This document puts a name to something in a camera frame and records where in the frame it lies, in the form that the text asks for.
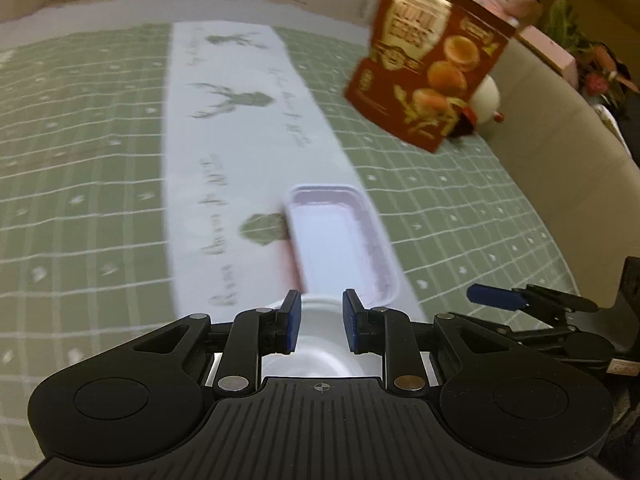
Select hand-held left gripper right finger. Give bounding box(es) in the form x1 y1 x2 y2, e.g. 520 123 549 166
341 288 507 394

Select pink box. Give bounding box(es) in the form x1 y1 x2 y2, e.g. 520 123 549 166
516 25 582 87

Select white egg-shaped figurine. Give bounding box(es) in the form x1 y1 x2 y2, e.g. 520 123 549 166
449 76 507 141

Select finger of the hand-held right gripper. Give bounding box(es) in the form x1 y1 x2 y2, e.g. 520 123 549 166
447 311 576 356
466 284 598 322

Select brown snack pouch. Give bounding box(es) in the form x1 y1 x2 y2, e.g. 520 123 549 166
343 0 517 154

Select green checked tablecloth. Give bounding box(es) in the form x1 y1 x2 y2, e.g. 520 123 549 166
0 21 585 463

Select white deer-print table runner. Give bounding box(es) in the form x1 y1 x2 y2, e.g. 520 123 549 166
160 22 432 322

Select white plastic bowl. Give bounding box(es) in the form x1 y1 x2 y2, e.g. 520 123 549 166
214 297 432 379

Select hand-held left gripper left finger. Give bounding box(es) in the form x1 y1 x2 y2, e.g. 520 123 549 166
132 290 302 396

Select red flowers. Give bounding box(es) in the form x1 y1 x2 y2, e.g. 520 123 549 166
579 42 640 107

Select beige sofa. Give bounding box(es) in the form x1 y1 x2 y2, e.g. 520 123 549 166
480 35 640 313

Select red rectangular tray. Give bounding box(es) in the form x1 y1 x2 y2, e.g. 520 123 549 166
283 184 402 307

